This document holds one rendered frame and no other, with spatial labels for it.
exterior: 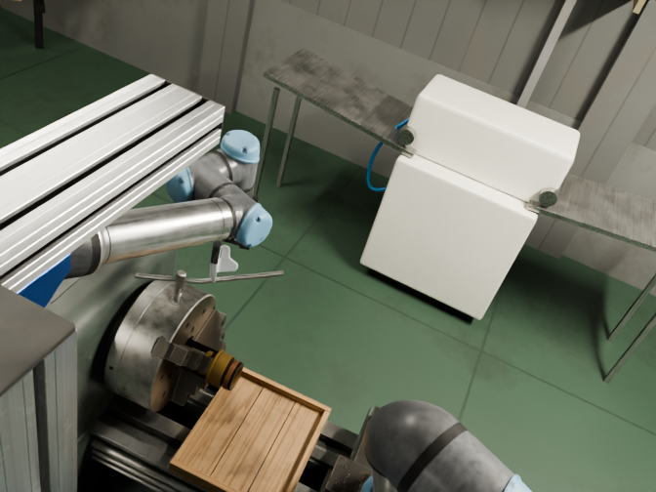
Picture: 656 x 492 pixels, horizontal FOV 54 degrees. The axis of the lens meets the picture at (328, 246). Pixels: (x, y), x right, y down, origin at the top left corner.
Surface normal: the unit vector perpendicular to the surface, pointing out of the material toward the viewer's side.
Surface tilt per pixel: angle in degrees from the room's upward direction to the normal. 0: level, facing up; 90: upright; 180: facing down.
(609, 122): 90
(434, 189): 90
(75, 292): 0
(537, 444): 0
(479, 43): 90
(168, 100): 0
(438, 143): 90
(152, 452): 26
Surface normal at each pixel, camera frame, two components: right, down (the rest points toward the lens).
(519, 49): -0.38, 0.51
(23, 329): 0.24, -0.76
